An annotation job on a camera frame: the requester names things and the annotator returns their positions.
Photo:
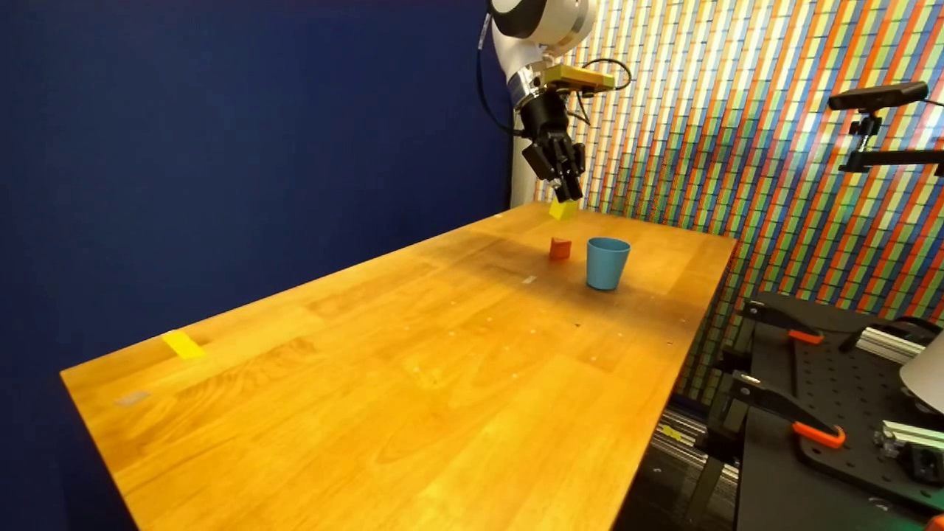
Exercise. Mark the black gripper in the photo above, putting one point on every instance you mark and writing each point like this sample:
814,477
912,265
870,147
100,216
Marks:
550,135

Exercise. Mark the yellow cube block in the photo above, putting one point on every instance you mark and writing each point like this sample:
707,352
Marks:
563,209

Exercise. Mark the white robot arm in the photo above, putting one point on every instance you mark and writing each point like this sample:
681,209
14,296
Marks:
536,33

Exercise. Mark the red triangular wooden block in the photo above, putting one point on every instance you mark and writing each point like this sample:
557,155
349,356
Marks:
560,250

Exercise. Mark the blue plastic cup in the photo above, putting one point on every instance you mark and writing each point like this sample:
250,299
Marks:
606,266

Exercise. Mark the multicoloured striped panel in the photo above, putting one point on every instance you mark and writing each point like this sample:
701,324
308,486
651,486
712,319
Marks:
747,150

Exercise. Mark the blue fabric backdrop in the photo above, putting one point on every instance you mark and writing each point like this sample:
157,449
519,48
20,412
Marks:
247,150

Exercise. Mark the silver aluminium profile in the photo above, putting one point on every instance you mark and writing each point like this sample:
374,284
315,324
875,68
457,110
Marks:
912,436
890,344

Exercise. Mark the black perforated breadboard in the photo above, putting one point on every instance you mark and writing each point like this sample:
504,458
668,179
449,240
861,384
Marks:
845,415

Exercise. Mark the yellow tape strip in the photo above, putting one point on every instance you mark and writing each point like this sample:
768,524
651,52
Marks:
185,346

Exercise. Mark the yellow wrist camera box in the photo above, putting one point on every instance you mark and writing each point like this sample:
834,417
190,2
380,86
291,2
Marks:
579,79

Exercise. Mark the black camera on stand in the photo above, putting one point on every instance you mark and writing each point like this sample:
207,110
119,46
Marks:
877,95

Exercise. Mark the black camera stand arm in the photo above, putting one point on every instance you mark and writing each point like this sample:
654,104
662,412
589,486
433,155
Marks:
890,150

